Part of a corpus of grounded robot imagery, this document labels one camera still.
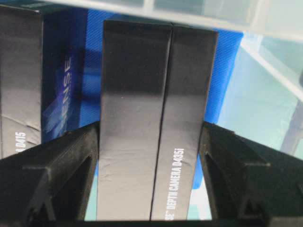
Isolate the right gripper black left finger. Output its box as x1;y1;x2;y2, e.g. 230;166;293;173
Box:
0;124;99;221

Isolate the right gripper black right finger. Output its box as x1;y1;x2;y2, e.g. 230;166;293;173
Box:
199;122;303;220

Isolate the black camera box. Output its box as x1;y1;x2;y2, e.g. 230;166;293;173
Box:
0;5;42;158
97;18;218;221

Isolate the clear plastic storage case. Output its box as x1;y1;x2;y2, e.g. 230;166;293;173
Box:
0;0;303;227

